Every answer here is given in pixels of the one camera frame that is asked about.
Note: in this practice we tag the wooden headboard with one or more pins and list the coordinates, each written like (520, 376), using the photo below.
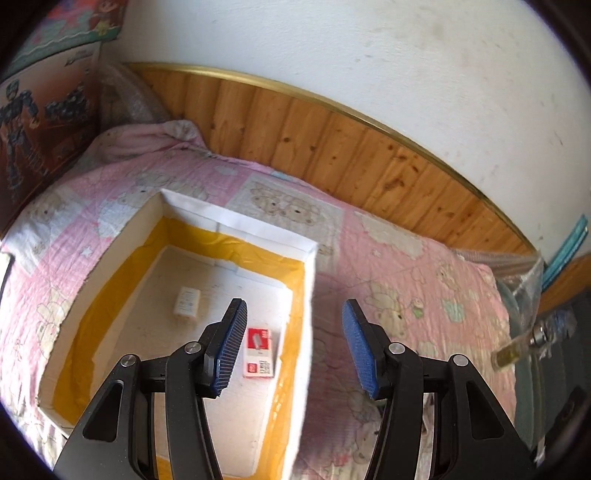
(323, 138)

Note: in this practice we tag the robot wall poster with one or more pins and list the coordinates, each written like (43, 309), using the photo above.
(41, 120)

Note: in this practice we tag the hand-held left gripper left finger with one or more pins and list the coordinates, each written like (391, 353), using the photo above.
(228, 350)

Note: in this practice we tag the clear bubble wrap bag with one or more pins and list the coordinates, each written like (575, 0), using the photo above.
(521, 272)

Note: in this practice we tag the bubble wrap roll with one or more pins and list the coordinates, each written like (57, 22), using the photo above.
(134, 101)

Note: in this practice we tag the white box with yellow tape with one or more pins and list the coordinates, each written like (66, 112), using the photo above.
(207, 286)

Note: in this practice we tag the colourful cartoon wall poster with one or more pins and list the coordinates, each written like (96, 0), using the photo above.
(69, 23)

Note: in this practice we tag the teal hoop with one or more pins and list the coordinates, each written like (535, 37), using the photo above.
(561, 254)

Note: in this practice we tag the glass bottle with metal cap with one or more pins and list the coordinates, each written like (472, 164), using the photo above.
(521, 346)

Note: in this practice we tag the red and white small box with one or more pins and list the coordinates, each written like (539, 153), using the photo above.
(261, 353)

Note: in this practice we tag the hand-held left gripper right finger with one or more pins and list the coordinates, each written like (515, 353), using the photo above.
(358, 350)

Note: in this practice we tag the wooden side panel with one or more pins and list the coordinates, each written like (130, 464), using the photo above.
(568, 281)

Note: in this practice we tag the pink crumpled cloth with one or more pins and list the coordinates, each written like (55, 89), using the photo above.
(147, 138)

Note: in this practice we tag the small white packet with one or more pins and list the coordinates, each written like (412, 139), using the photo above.
(186, 302)

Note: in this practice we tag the pink printed blanket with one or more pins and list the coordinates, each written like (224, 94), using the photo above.
(392, 258)

